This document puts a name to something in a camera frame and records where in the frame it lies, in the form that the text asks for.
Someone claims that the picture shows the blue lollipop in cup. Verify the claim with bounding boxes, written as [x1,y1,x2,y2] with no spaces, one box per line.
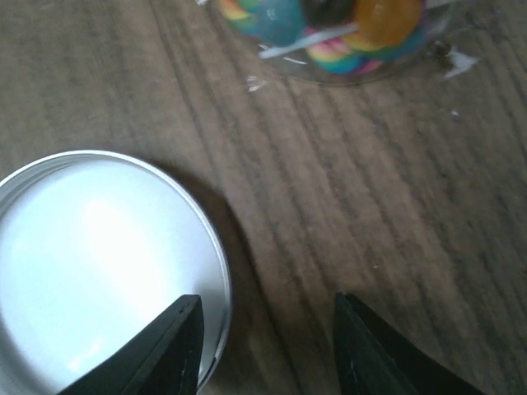
[254,0,359,61]

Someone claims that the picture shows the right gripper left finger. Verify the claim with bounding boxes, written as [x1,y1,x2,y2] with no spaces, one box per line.
[61,295,204,395]

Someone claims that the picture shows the clear plastic cup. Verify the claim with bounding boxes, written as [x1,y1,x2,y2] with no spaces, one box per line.
[214,1,461,85]

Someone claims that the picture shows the orange candy in cup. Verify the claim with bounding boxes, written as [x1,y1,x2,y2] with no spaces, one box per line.
[353,0,424,46]

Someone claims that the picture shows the rainbow swirl lollipop in cup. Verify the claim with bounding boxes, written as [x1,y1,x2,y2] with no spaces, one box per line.
[305,27,425,75]

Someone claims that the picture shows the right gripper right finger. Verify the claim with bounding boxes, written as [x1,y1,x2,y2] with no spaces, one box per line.
[333,293,483,395]

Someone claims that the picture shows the white round lid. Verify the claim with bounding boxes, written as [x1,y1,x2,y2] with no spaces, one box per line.
[1,150,232,394]

